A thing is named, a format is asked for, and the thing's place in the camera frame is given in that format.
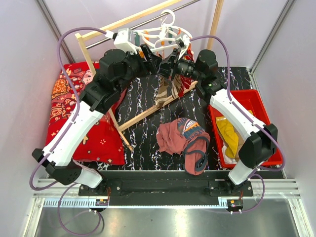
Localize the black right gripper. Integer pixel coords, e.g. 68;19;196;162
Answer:
157;48;203;82

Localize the white plastic clip hanger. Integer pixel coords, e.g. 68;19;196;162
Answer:
132;9;193;52

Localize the brown striped sock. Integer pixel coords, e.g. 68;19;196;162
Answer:
171;75;181;99
155;77;168;108

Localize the red patterned sock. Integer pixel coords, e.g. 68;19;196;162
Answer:
178;76;192;97

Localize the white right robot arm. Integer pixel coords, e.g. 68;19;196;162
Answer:
158;49;277;196

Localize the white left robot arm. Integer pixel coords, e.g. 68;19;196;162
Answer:
32;44;162;196

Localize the metal hanging rod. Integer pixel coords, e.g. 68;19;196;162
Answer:
86;0;200;49

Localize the maroon printed shirt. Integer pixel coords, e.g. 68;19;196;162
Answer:
156;118;210;175

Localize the red plastic bin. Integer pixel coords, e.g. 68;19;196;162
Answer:
208;89;283;169

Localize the yellow sock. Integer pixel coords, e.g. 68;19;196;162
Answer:
215;117;243;160

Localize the red patterned pillow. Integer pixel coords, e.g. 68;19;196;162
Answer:
40;61;125;165

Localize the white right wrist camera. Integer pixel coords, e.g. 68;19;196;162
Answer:
175;33;190;60

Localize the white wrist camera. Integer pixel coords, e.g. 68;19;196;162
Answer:
105;28;137;54
175;33;190;60

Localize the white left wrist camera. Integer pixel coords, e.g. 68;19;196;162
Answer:
105;28;137;54

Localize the wooden drying rack frame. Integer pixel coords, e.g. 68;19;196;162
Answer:
75;0;224;152

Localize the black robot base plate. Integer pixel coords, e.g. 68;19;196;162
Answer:
79;170;253;207

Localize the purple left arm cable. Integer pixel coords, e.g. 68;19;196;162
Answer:
29;27;112;235

